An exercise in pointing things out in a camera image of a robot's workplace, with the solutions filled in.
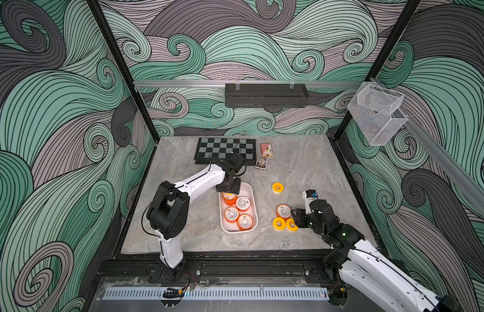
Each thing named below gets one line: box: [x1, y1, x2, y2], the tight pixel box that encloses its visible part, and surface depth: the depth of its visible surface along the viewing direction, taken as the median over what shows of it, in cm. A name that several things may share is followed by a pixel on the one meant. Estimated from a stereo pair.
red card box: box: [260, 143, 274, 158], surface depth 116 cm
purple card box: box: [255, 154, 269, 170], surface depth 109 cm
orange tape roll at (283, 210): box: [275, 203, 292, 221], surface depth 90 cm
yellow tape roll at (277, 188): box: [271, 182, 285, 195], surface depth 99 cm
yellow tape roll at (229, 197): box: [222, 191, 239, 204], surface depth 92 cm
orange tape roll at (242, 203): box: [235, 195, 251, 213], surface depth 92 cm
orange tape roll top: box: [222, 191, 239, 207], surface depth 92 cm
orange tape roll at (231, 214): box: [223, 206, 240, 224], surface depth 88 cm
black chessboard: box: [193, 137, 257, 166], surface depth 113 cm
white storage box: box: [218, 182, 259, 234], surface depth 89 cm
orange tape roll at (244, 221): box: [236, 213, 254, 231], surface depth 86 cm
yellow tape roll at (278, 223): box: [272, 217, 286, 232], surface depth 87 cm
